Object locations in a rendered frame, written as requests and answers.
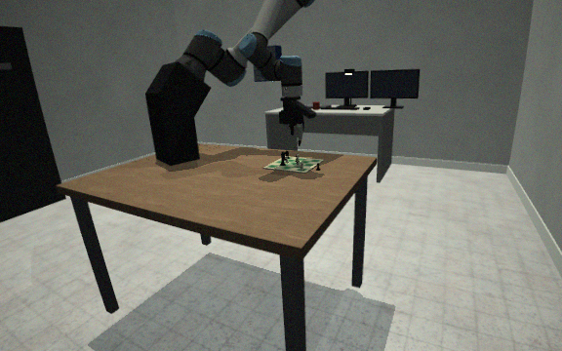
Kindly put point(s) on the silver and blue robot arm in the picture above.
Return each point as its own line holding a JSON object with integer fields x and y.
{"x": 204, "y": 52}

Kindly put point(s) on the green and cream chessboard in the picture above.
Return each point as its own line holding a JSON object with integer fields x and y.
{"x": 308, "y": 165}

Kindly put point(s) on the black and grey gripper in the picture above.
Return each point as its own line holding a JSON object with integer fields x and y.
{"x": 294, "y": 119}

